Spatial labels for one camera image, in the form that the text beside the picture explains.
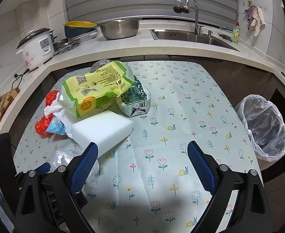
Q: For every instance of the yellow green plastic packet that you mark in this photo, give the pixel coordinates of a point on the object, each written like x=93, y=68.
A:
x=96, y=87

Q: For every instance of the clear plastic wrap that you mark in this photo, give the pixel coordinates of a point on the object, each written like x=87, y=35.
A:
x=65, y=156

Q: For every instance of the purple hanging cloth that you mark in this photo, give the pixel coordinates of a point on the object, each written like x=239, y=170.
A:
x=249, y=13

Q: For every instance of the floral printed tablecloth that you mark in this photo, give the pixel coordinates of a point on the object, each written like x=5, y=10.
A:
x=169, y=116

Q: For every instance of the blue white plastic packet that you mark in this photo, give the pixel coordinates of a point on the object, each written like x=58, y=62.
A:
x=56, y=128

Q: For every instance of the white floral rice cooker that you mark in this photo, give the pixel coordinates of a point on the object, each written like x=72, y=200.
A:
x=33, y=51

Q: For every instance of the dark scrubber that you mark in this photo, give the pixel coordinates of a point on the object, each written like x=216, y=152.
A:
x=225, y=37

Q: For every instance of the red plastic bag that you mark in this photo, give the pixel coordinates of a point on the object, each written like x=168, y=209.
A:
x=42, y=126

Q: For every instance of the steel colander bowl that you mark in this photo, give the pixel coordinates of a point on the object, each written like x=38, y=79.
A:
x=119, y=29

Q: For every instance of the green milk carton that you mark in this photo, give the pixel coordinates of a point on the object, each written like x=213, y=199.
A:
x=135, y=97

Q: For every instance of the stainless steel sink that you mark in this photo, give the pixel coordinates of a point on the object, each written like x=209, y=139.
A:
x=181, y=35

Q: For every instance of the grey window blind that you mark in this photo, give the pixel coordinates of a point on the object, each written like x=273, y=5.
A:
x=132, y=0

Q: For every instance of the white kitchen counter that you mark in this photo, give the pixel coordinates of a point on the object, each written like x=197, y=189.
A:
x=137, y=47

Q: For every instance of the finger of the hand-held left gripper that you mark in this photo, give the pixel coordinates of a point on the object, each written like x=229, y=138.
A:
x=43, y=168

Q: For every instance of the white wrapper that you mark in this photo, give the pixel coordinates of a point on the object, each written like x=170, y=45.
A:
x=60, y=115

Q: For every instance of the white sponge block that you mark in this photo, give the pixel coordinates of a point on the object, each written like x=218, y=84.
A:
x=101, y=131

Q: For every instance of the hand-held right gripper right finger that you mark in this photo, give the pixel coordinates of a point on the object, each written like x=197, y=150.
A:
x=202, y=167

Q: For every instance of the silver foil snack packet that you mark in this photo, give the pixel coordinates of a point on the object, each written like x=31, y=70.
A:
x=97, y=65

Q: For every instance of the metal steamer rack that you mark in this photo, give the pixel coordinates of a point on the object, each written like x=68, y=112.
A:
x=66, y=46

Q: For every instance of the yellow blue plastic basin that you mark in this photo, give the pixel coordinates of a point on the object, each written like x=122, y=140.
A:
x=79, y=30

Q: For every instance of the beige hanging cloth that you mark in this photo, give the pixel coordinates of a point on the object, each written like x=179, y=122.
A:
x=258, y=20

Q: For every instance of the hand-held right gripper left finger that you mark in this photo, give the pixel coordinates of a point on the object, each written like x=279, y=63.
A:
x=84, y=167

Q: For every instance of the chrome kitchen faucet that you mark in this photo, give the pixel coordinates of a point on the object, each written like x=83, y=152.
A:
x=196, y=12

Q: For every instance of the green dish soap bottle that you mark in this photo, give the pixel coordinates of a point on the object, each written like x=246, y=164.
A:
x=236, y=34

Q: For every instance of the trash bin with clear liner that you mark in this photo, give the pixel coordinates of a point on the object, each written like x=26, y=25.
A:
x=266, y=126

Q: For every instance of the wall hook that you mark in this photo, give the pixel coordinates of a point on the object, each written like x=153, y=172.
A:
x=249, y=3

